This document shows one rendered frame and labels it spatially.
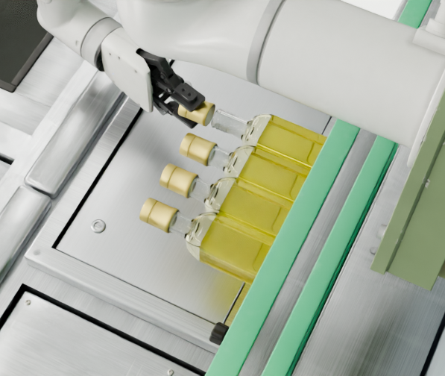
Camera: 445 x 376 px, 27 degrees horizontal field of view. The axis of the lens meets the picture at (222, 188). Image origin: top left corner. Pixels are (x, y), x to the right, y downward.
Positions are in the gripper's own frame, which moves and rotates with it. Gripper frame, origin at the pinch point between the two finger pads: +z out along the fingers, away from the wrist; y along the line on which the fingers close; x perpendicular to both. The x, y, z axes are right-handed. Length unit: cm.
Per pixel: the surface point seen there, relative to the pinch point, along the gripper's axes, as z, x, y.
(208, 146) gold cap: 7.3, -4.0, 1.6
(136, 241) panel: 4.4, -16.8, -12.7
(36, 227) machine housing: -9.1, -24.5, -14.3
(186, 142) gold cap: 4.6, -5.5, 1.4
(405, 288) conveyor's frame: 41.9, -9.6, 15.3
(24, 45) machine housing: -37.3, -1.1, -16.7
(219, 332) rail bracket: 25.0, -21.6, -4.5
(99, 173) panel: -7.6, -12.2, -12.4
